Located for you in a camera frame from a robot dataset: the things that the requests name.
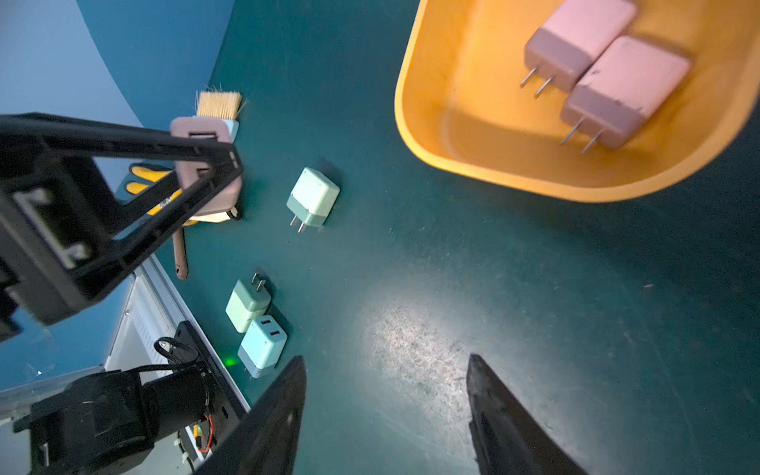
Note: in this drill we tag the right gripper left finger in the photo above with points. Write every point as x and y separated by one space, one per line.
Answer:
266 439

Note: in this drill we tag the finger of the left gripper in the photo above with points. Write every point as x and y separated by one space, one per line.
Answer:
67 240

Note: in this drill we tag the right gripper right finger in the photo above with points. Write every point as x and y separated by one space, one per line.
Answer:
506 438

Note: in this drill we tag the blue plug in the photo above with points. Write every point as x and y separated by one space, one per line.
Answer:
262 346

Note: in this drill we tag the green plug pile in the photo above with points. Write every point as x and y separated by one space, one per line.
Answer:
311 199

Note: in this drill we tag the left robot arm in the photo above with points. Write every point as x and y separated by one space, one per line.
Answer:
107 423

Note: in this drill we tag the yellow storage box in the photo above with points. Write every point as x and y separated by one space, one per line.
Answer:
459 105

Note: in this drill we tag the wooden handle tool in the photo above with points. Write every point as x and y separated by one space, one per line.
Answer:
181 267

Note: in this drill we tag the brush with blue handle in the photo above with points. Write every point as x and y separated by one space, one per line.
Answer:
224 105

